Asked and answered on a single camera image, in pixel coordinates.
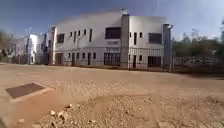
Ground large white building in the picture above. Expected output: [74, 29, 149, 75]
[46, 9, 174, 71]

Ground small white building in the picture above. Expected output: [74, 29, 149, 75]
[14, 33, 49, 65]

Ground square manhole cover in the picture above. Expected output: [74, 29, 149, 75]
[4, 81, 55, 103]

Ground bare tree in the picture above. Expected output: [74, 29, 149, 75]
[0, 31, 16, 63]

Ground black metal fence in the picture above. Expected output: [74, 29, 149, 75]
[49, 46, 224, 75]

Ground brick paved road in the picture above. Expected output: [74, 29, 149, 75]
[0, 62, 224, 108]

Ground pale pole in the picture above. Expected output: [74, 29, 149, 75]
[168, 23, 174, 73]

